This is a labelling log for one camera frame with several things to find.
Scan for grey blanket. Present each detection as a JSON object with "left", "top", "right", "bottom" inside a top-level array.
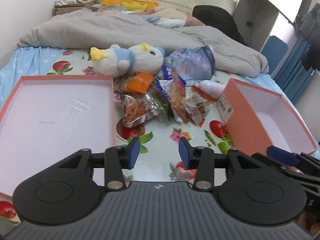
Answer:
[{"left": 16, "top": 12, "right": 270, "bottom": 78}]

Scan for deep pink cardboard box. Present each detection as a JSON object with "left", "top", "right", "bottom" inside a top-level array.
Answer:
[{"left": 216, "top": 78, "right": 318, "bottom": 155}]

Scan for shallow pink box lid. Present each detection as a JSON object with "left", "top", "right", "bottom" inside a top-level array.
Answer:
[{"left": 0, "top": 75, "right": 117, "bottom": 198}]

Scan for large light blue plastic bag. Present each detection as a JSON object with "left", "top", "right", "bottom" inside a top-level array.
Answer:
[{"left": 164, "top": 45, "right": 217, "bottom": 81}]

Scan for white plastic bottle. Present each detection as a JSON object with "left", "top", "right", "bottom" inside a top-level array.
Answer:
[{"left": 199, "top": 80, "right": 227, "bottom": 98}]

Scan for brown and silver snack packet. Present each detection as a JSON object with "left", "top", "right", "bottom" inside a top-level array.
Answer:
[{"left": 122, "top": 94, "right": 160, "bottom": 128}]

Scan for pink cloth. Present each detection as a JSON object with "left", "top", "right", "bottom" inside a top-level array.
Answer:
[{"left": 186, "top": 14, "right": 206, "bottom": 27}]

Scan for blue chair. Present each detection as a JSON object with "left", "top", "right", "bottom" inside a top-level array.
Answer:
[{"left": 261, "top": 35, "right": 289, "bottom": 77}]

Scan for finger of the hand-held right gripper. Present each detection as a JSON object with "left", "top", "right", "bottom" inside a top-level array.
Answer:
[
  {"left": 252, "top": 153, "right": 320, "bottom": 192},
  {"left": 266, "top": 146, "right": 320, "bottom": 174}
]

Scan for person's right hand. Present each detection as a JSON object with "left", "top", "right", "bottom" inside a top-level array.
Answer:
[{"left": 299, "top": 211, "right": 320, "bottom": 235}]

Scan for wooden nightstand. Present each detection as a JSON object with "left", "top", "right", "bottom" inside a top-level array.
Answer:
[{"left": 52, "top": 0, "right": 99, "bottom": 17}]

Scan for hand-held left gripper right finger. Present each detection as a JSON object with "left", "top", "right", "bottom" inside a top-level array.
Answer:
[{"left": 178, "top": 137, "right": 262, "bottom": 191}]

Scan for white crumpled cloth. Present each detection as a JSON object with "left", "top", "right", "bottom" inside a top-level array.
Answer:
[{"left": 54, "top": 0, "right": 91, "bottom": 7}]

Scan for black jacket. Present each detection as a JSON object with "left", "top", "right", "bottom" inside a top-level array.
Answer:
[{"left": 192, "top": 5, "right": 250, "bottom": 47}]

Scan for blue snack packet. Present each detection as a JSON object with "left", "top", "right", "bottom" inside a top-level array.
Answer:
[{"left": 152, "top": 64, "right": 191, "bottom": 125}]

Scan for red and white snack packet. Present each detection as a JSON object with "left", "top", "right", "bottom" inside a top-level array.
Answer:
[{"left": 184, "top": 85, "right": 218, "bottom": 127}]

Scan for blue curtain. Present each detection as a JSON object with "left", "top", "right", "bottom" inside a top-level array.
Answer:
[{"left": 274, "top": 34, "right": 315, "bottom": 105}]

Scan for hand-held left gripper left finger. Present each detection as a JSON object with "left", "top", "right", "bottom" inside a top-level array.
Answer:
[{"left": 58, "top": 137, "right": 141, "bottom": 191}]

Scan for floral printed bed sheet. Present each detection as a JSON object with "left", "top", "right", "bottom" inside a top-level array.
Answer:
[{"left": 0, "top": 46, "right": 320, "bottom": 230}]

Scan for yellow pillow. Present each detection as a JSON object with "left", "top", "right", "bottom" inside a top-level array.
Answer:
[{"left": 101, "top": 0, "right": 159, "bottom": 12}]

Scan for pastel patterned pillow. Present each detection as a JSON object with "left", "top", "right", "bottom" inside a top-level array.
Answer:
[{"left": 142, "top": 7, "right": 191, "bottom": 28}]

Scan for orange snack packet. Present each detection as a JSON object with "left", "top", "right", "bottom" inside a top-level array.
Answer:
[{"left": 125, "top": 72, "right": 155, "bottom": 93}]

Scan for white and blue plush toy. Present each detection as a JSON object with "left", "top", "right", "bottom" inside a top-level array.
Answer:
[{"left": 90, "top": 44, "right": 165, "bottom": 78}]

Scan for dark hanging clothes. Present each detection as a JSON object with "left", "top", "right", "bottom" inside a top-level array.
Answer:
[{"left": 299, "top": 4, "right": 320, "bottom": 72}]

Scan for green and red snack packet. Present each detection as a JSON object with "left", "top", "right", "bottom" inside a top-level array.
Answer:
[{"left": 146, "top": 90, "right": 172, "bottom": 123}]

